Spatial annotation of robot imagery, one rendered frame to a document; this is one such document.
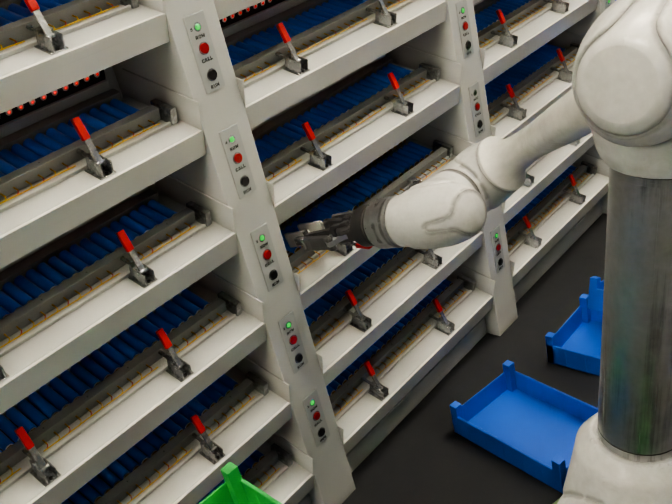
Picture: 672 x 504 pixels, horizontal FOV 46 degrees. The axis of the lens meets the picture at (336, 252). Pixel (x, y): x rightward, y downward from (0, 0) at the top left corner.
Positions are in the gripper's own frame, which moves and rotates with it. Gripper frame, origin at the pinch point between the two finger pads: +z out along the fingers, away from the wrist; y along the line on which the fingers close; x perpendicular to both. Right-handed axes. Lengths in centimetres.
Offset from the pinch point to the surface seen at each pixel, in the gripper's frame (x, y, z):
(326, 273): 8.5, 0.8, -1.8
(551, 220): 44, -90, 10
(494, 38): -13, -78, -2
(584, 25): -2, -122, -2
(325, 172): -9.6, -5.5, -6.7
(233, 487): 19, 47, -20
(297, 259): 3.7, 3.2, 1.6
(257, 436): 27.7, 27.7, 3.9
